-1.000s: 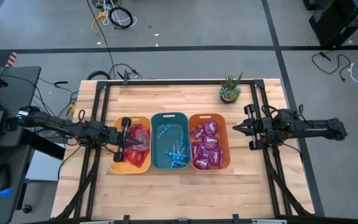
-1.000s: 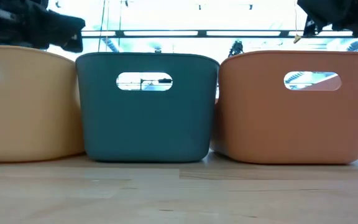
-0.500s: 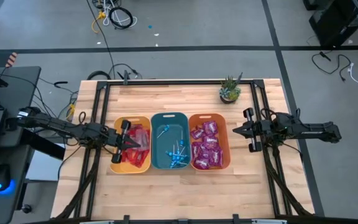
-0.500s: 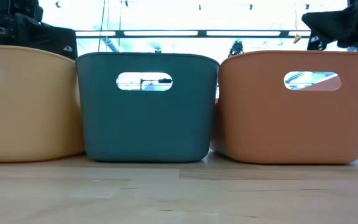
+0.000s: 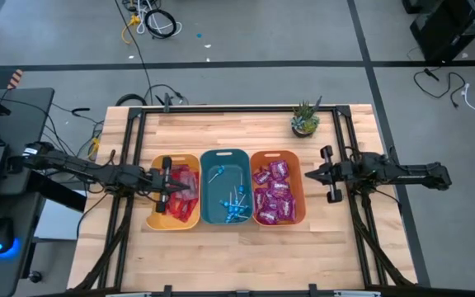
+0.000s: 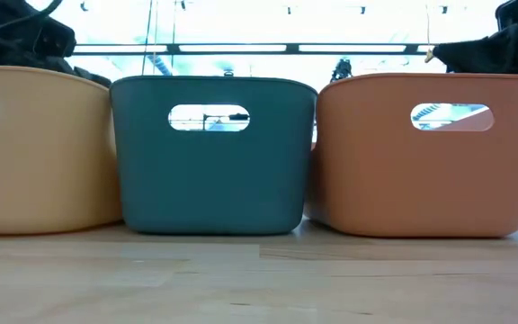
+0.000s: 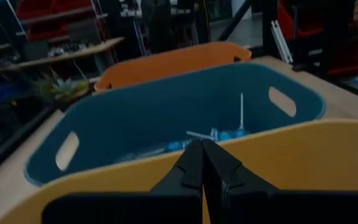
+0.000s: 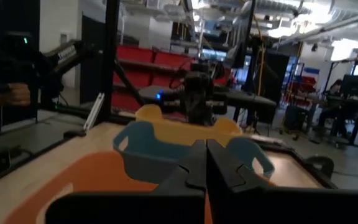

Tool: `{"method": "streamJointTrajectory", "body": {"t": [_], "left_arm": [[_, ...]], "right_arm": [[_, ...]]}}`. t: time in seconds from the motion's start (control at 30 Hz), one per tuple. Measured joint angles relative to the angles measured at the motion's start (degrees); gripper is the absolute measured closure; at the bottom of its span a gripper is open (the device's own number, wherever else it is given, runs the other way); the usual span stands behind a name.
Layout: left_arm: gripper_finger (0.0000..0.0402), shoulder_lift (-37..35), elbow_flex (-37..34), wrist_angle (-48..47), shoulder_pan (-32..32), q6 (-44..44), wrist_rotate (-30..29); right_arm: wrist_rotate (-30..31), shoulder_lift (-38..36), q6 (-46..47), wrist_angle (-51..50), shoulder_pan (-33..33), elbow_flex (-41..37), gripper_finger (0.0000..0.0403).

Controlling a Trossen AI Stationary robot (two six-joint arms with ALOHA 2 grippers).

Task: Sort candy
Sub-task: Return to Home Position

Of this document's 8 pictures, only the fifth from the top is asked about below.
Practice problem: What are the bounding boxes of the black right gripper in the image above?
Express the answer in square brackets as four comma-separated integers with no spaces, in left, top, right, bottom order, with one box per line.
[304,144,357,205]

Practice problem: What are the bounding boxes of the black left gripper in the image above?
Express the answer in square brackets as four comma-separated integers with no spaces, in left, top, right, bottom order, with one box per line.
[148,155,191,215]

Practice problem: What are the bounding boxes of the orange plastic bin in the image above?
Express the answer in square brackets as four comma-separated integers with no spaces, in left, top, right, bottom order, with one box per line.
[249,149,308,227]

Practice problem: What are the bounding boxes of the yellow plastic bin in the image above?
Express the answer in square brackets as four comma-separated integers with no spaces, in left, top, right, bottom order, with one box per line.
[145,153,202,231]

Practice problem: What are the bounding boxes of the purple Skittles candy pack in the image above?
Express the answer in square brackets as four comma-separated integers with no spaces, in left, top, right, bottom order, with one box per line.
[252,168,274,186]
[268,159,291,181]
[277,197,298,223]
[256,208,280,226]
[268,180,292,200]
[253,189,269,214]

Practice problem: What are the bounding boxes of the teal plastic bin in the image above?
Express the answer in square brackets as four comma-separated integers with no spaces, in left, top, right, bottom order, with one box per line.
[199,148,256,226]

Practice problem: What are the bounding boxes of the potted succulent plant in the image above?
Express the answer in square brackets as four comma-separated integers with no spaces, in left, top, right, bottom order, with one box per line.
[289,96,323,139]

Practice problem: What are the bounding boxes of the light grey box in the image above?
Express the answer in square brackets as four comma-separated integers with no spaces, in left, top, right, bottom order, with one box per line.
[34,188,88,241]

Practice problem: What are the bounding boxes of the black desk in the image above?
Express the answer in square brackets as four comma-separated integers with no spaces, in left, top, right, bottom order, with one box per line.
[0,87,56,297]

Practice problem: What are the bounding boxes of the black mouse with light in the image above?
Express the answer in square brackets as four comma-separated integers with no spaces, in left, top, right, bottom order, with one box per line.
[0,216,21,260]

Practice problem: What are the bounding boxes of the orange black striped object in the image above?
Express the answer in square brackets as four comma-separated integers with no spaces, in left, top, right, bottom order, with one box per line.
[6,68,25,91]

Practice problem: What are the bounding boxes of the black equipment cabinet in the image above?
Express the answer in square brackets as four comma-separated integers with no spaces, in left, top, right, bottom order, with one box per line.
[401,0,475,65]

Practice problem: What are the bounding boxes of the black cable bundle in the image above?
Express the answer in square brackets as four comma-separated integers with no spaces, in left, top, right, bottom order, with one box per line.
[143,83,190,106]
[0,94,106,166]

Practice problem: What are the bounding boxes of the yellow cable connector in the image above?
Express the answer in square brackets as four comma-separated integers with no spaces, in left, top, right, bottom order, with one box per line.
[87,137,101,161]

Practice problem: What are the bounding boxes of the black cable loop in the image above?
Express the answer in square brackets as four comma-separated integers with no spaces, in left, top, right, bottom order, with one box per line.
[115,93,148,107]

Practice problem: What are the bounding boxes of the long black cable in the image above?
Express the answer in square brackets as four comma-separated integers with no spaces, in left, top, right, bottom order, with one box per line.
[113,0,155,106]

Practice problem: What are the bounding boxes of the black cable with plug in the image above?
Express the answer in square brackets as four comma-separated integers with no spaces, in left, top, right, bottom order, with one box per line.
[412,68,468,109]

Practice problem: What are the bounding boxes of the tangled white cable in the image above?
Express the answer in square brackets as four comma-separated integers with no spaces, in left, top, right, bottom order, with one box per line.
[135,0,184,36]

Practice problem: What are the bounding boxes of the yellow cable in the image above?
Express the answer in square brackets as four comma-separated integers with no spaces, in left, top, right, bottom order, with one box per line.
[120,14,142,45]

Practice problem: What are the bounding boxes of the coiled black cable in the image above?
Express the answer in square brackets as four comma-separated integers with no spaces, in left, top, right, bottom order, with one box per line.
[143,7,179,40]

